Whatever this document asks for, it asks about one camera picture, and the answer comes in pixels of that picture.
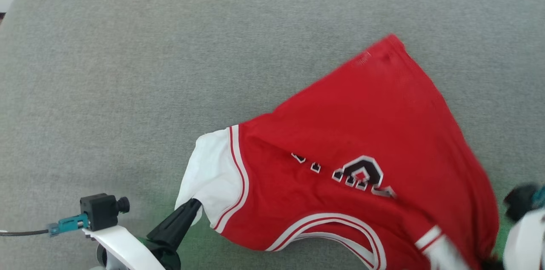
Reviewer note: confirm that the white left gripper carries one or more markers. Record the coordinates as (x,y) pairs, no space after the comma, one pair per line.
(123,253)

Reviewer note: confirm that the red basketball jersey white sleeves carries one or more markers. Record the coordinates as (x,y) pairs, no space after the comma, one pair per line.
(362,125)

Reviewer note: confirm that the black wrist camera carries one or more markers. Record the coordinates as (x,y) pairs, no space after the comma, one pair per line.
(98,211)
(520,202)

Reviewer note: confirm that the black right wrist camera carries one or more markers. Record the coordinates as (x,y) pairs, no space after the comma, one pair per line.
(520,202)

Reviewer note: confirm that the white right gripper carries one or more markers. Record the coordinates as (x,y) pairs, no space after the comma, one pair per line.
(528,244)

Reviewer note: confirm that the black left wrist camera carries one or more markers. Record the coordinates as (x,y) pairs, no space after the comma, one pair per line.
(98,211)

